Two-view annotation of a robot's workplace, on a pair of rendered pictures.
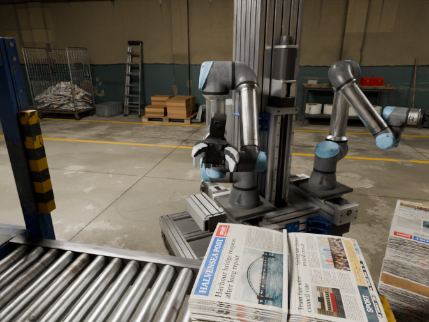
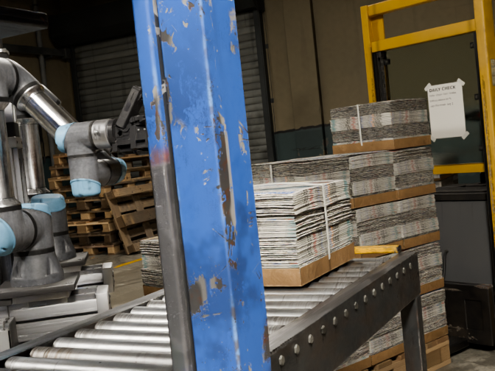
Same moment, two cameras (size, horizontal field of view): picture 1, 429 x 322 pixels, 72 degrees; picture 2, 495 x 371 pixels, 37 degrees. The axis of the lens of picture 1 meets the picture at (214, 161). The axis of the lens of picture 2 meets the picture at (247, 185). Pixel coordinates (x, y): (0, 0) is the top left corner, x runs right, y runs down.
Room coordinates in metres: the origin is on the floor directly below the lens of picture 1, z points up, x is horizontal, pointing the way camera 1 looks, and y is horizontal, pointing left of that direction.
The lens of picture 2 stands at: (0.11, 1.72, 1.15)
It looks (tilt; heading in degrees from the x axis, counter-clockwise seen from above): 3 degrees down; 286
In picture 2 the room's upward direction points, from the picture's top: 6 degrees counter-clockwise
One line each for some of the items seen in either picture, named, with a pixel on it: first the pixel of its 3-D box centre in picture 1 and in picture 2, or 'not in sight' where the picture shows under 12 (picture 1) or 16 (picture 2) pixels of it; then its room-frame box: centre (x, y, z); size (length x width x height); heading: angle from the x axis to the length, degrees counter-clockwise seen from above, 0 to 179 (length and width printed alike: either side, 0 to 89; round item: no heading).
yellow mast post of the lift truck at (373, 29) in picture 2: not in sight; (385, 163); (0.47, -2.42, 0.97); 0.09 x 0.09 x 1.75; 56
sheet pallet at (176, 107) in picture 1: (171, 108); not in sight; (7.34, 1.07, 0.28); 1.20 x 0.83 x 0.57; 78
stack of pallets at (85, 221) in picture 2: not in sight; (109, 199); (4.49, -7.04, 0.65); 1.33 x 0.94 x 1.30; 82
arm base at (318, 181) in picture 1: (323, 176); (53, 245); (1.50, -0.59, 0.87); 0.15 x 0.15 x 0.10
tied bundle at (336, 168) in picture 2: not in sight; (297, 188); (0.77, -1.39, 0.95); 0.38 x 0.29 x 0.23; 147
